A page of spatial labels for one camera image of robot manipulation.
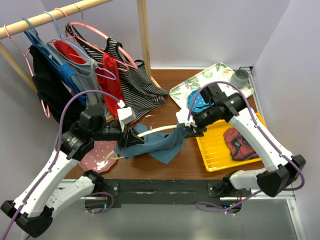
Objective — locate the grey cup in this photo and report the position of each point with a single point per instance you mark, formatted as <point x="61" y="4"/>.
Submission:
<point x="239" y="78"/>

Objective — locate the striped tank top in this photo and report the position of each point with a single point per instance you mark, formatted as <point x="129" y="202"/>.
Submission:
<point x="140" y="92"/>

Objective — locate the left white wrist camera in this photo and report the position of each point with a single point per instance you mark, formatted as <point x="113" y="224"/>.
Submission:
<point x="126" y="115"/>

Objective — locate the red tank top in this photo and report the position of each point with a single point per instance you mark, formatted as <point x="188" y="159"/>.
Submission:
<point x="113" y="87"/>

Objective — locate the light blue hanger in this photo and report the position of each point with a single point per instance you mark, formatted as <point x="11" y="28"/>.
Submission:
<point x="80" y="53"/>

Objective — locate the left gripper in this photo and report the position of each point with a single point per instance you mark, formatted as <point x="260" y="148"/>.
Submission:
<point x="129" y="137"/>

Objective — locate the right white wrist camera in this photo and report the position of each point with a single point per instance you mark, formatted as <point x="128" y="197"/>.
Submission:
<point x="183" y="118"/>

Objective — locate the maroon tank top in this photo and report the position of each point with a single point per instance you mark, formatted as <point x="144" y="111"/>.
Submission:
<point x="240" y="149"/>

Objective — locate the pink hanger with striped top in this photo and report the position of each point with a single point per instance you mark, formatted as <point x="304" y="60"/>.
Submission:
<point x="126" y="60"/>

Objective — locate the royal blue tank top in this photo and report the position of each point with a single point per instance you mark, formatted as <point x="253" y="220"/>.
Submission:
<point x="65" y="73"/>

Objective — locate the blue dotted plate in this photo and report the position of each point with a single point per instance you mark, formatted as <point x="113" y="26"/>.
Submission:
<point x="199" y="104"/>

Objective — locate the black tank top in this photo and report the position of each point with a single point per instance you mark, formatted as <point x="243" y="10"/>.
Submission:
<point x="52" y="92"/>

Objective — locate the pink dotted plate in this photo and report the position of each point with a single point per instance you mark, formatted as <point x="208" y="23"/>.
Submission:
<point x="101" y="158"/>

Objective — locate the floral serving tray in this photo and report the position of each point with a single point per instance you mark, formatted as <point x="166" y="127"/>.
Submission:
<point x="217" y="72"/>

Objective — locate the grey tank top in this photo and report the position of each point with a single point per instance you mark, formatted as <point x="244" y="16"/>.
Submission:
<point x="85" y="78"/>

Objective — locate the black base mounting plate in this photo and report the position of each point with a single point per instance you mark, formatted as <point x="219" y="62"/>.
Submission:
<point x="167" y="192"/>

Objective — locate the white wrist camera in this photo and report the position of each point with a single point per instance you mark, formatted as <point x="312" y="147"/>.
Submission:
<point x="126" y="115"/>
<point x="183" y="118"/>

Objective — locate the yellow plastic bin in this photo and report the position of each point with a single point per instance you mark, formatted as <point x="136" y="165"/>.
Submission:
<point x="215" y="154"/>

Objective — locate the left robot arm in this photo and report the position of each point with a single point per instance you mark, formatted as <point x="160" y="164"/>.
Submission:
<point x="34" y="210"/>

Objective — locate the pink hanger with black top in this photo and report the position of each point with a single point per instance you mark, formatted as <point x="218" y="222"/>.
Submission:
<point x="45" y="107"/>

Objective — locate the grey blue hanger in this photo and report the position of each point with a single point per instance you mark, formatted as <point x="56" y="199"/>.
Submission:
<point x="49" y="53"/>

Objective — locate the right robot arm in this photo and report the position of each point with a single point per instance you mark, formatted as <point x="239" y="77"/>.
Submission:
<point x="281" y="167"/>

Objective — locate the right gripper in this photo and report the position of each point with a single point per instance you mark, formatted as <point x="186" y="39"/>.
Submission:
<point x="197" y="131"/>

